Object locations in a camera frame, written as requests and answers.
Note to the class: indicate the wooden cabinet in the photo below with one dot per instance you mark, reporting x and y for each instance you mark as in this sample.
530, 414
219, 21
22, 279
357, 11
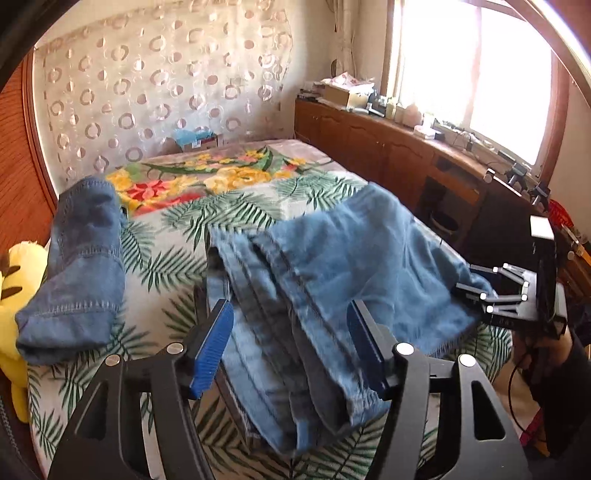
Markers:
383, 152

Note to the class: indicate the white patterned window curtain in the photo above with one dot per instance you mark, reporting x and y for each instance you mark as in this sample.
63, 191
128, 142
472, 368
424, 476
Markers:
351, 37

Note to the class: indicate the cardboard box with papers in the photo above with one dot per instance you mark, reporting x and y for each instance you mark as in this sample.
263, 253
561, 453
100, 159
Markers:
344, 92

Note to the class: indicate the circle pattern sheer curtain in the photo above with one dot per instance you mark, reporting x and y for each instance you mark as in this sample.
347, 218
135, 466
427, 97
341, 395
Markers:
152, 83

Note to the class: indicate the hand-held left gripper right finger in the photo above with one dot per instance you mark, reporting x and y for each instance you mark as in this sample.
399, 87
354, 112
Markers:
364, 341

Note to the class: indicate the person's right hand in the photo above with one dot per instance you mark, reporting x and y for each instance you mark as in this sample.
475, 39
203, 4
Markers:
561, 344

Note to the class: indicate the light blue denim pants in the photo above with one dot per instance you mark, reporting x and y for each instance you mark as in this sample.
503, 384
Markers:
351, 267

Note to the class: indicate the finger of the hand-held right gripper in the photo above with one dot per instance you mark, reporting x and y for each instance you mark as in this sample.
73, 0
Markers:
512, 273
475, 293

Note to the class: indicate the white tissue box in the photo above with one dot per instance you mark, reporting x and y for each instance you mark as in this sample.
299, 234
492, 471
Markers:
425, 131

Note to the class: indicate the yellow plush toy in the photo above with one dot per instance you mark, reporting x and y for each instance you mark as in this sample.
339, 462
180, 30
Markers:
11, 295

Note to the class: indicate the cardboard box with blue cloth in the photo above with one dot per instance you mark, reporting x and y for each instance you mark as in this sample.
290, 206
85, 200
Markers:
196, 141

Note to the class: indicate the wooden slatted panel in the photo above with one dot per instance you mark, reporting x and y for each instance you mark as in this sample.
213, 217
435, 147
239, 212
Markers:
21, 152

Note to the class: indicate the pink bottle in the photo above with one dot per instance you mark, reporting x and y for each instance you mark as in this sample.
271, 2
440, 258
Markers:
412, 114

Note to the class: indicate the leaf print bedsheet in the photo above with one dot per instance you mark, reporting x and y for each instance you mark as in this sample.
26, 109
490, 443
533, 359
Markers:
180, 263

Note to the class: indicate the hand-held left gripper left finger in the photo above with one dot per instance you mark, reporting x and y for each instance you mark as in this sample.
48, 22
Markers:
210, 350

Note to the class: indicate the window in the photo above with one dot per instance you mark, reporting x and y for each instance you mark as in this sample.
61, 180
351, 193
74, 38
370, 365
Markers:
475, 69

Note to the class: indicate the floral blanket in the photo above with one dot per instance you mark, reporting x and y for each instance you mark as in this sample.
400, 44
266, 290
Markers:
194, 177

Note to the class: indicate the dark blue denim pants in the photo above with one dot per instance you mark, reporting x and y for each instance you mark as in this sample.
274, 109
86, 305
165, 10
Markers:
78, 277

